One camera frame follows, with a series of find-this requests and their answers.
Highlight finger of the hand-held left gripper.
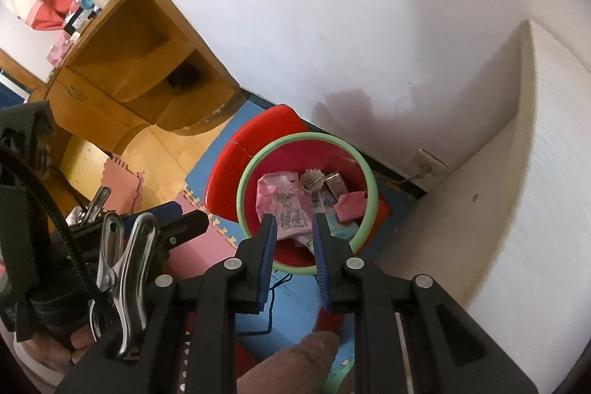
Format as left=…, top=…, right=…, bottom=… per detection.
left=121, top=200, right=182, bottom=232
left=157, top=209, right=210, bottom=255

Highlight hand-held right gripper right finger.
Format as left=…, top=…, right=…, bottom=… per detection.
left=314, top=212, right=539, bottom=394

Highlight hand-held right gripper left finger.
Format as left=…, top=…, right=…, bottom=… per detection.
left=55, top=214, right=278, bottom=394

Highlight teal printed plastic packet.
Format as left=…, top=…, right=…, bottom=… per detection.
left=323, top=219, right=363, bottom=243

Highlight pink and white plastic bag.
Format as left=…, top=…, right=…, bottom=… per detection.
left=255, top=171, right=311, bottom=241

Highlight pink paper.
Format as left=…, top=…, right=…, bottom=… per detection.
left=333, top=191, right=369, bottom=225

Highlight white badminton shuttlecock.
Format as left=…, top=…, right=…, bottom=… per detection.
left=299, top=169, right=328, bottom=192

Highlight red bin with green rim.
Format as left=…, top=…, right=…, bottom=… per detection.
left=235, top=132, right=380, bottom=278

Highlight person's left hand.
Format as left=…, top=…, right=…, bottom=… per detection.
left=25, top=320, right=99, bottom=380

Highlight foam puzzle floor mat tiles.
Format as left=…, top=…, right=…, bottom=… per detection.
left=99, top=99, right=416, bottom=394

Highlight metal spring clip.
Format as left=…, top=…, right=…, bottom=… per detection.
left=95, top=212, right=161, bottom=360
left=76, top=185, right=112, bottom=225

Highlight green plastic stool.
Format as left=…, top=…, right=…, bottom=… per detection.
left=321, top=352, right=358, bottom=394

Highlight red plastic stool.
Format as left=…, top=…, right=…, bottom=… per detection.
left=204, top=103, right=309, bottom=229

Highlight blue gridded panel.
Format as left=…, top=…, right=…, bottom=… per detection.
left=0, top=70, right=31, bottom=103

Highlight wooden desk cabinet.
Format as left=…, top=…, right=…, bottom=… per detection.
left=44, top=0, right=241, bottom=155

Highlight pink checked box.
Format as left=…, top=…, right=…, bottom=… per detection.
left=46, top=34, right=77, bottom=69

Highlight black box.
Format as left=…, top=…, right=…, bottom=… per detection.
left=62, top=6, right=98, bottom=35

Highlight red and pink bag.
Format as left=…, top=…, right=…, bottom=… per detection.
left=25, top=0, right=77, bottom=30

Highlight thin black floor cable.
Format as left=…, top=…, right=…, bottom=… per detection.
left=238, top=273, right=294, bottom=336

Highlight white wall socket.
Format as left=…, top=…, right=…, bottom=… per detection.
left=412, top=148, right=450, bottom=181

